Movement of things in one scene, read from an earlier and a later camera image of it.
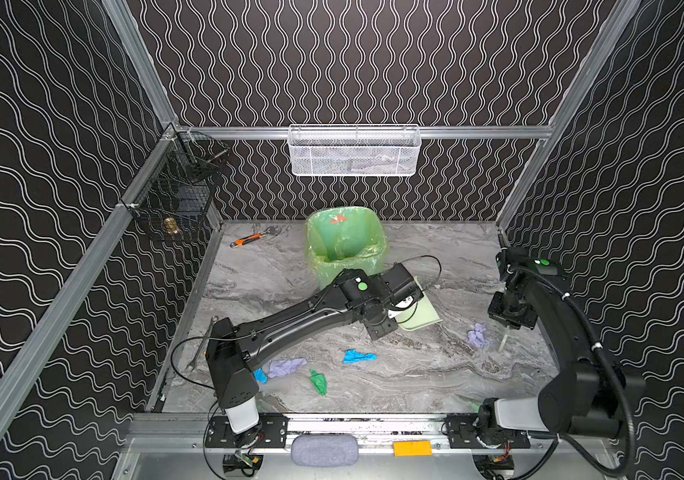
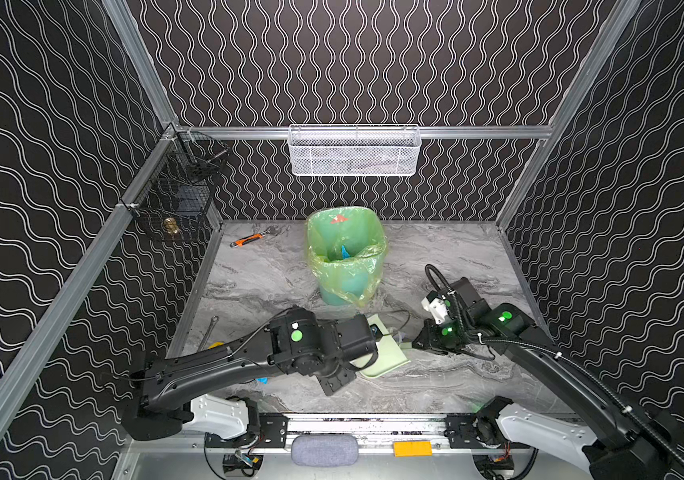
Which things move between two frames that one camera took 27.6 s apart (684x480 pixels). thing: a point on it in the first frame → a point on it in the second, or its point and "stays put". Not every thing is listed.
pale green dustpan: (421, 315) → (390, 355)
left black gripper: (381, 327) → (369, 339)
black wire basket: (173, 203) stays put
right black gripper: (511, 312) → (429, 335)
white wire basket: (354, 150) stays put
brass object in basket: (171, 226) stays put
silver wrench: (203, 347) stays put
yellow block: (412, 448) stays put
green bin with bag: (343, 238) stays put
